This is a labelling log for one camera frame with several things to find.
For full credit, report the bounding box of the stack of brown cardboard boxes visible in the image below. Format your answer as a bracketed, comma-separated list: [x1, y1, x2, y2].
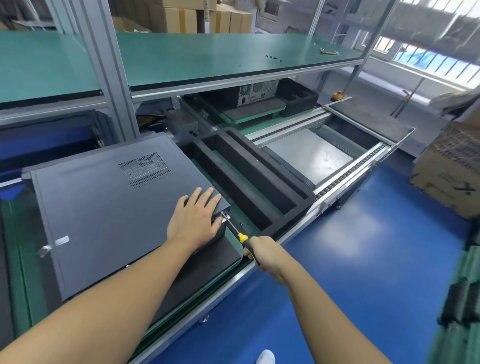
[112, 0, 256, 35]

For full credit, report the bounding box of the person's white shoe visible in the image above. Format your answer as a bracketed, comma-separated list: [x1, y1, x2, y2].
[255, 348, 277, 364]

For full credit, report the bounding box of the person's left hand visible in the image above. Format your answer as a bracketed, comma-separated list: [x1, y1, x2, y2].
[165, 186, 225, 254]

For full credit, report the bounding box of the blue plastic crate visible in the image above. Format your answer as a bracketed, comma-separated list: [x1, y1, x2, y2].
[0, 112, 99, 181]

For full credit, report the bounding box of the large brown cardboard carton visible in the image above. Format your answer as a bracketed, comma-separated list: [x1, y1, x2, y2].
[409, 120, 480, 220]

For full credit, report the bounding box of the person's right hand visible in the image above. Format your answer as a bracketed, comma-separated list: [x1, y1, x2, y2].
[241, 232, 295, 285]

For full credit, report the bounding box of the long green workbench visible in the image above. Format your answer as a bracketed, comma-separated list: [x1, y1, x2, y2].
[0, 30, 366, 106]

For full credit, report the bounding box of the person's right forearm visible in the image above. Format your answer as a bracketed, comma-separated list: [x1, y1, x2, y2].
[276, 258, 395, 364]

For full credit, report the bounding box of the dark grey computer case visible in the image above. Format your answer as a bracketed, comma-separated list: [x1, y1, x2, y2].
[21, 131, 232, 303]

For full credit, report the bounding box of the green pallet dark mat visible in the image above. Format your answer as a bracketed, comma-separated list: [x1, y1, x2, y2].
[217, 97, 290, 127]

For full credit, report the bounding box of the distant computer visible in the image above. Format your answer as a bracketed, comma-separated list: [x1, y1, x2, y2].
[236, 78, 280, 108]

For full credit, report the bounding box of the stack of green plastic pallets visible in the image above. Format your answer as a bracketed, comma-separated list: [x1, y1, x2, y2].
[431, 225, 480, 364]

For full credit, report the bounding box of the grey metal conveyor plate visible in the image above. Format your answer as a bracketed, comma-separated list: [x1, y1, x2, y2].
[262, 123, 376, 189]

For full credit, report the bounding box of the black divided foam tray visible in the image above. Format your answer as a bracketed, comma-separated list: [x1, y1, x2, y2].
[178, 126, 316, 240]

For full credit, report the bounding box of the grey padded green pallet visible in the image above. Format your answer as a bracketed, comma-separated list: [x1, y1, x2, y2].
[324, 99, 416, 147]

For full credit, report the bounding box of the aluminium conveyor frame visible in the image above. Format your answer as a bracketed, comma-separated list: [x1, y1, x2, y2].
[131, 138, 417, 364]

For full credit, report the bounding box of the thick aluminium frame post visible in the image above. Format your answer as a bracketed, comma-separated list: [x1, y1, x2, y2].
[71, 0, 142, 144]

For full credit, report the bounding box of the slim aluminium frame post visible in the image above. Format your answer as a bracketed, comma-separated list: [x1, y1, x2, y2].
[339, 0, 399, 97]

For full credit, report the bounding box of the yellow black handled screwdriver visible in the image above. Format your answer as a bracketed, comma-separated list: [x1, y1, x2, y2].
[219, 210, 260, 265]

